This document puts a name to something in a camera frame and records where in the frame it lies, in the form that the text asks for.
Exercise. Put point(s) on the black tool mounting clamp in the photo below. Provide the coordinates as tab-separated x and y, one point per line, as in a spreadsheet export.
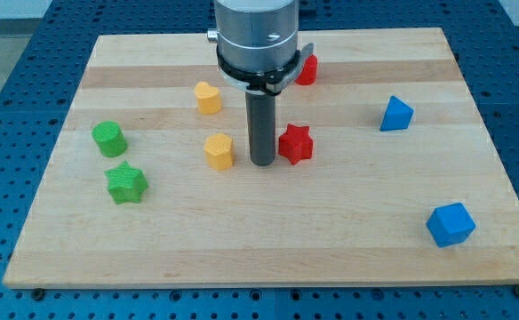
271	83

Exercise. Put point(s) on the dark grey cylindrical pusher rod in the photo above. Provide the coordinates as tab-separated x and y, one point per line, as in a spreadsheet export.
260	111

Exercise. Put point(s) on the yellow hexagon block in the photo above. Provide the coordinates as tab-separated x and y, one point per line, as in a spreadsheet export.
219	151

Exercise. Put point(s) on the yellow heart block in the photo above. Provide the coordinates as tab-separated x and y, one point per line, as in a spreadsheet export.
207	98

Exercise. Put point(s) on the red cylinder block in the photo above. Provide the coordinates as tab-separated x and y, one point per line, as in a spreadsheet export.
307	76

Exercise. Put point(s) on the red star block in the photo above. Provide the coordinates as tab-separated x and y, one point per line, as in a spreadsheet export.
295	144

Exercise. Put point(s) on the blue triangle block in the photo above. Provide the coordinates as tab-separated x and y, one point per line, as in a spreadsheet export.
398	115

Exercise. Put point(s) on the light wooden board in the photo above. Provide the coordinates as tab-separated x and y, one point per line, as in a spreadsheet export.
354	214

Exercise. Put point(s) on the green cylinder block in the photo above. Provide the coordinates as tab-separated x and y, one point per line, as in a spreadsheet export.
109	138

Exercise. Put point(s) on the green star block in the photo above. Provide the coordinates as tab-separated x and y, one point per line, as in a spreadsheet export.
126	184

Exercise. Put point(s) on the blue cube block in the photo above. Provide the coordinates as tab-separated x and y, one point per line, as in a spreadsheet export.
450	224

